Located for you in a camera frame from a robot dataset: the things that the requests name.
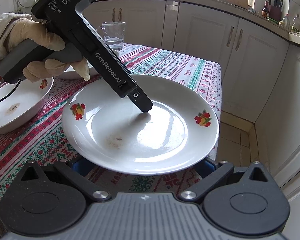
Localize dark sauce bottle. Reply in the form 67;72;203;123
262;1;269;18

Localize black cable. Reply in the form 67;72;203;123
0;78;23;106

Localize glass mug with water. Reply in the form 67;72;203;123
97;22;126;51

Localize white kitchen cabinets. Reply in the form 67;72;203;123
84;0;300;235

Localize knife block with knives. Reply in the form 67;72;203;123
268;0;283;22

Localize patterned tablecloth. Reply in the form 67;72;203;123
0;44;222;201

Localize large stained white plate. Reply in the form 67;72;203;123
0;77;54;134

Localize gloved left hand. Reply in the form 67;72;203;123
0;12;90;82

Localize white flower plate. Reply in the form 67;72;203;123
62;75;219;175

